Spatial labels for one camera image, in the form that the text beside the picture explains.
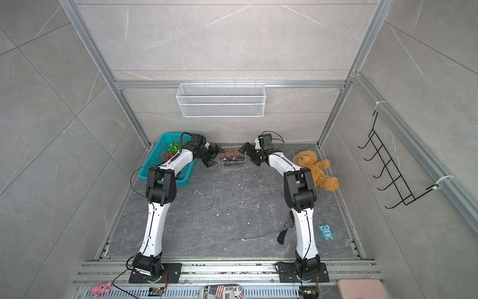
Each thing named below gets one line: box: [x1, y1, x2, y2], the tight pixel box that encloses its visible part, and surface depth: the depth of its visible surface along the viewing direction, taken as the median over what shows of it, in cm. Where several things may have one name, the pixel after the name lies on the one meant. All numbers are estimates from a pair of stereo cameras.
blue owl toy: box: [318, 223, 335, 241], surface depth 85 cm
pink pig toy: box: [89, 281, 112, 298], surface depth 70 cm
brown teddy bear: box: [293, 149, 340, 192], surface depth 100 cm
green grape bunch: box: [167, 142, 180, 154], surface depth 113 cm
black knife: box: [276, 228, 289, 245], surface depth 85 cm
